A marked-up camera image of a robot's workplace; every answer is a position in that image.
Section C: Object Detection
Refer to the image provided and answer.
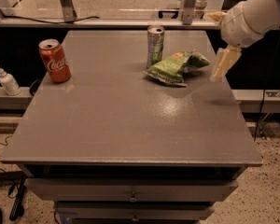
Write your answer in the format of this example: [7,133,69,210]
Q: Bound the grey drawer cabinet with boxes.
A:
[2,30,261,224]

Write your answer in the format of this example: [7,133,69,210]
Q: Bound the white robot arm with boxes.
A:
[206,0,280,81]

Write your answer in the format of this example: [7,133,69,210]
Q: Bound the red coca-cola can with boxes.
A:
[38,39,71,83]

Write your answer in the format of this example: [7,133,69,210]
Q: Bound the metal bracket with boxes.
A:
[182,0,196,25]
[60,0,77,22]

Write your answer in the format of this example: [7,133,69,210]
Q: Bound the black cable on shelf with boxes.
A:
[0,7,101,25]

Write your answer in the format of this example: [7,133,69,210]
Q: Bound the right metal bracket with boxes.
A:
[182,0,196,25]

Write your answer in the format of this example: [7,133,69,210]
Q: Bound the black floor cables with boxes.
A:
[0,129,27,222]

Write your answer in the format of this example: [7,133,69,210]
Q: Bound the silver redbull can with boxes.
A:
[147,25,165,67]

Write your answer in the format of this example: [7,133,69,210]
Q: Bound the top grey drawer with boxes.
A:
[25,178,238,203]

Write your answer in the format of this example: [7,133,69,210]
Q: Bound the white pump bottle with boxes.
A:
[0,67,21,96]

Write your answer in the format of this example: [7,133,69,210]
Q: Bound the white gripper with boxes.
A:
[206,2,263,82]

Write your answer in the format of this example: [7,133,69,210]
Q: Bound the left metal bracket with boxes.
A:
[60,0,77,22]

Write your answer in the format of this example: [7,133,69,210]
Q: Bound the green jalapeno chip bag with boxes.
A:
[144,51,210,87]

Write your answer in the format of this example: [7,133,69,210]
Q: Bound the lower grey drawer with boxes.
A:
[55,202,214,221]

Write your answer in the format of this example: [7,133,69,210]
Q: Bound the grey drawer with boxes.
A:
[25,178,238,203]
[55,202,214,221]

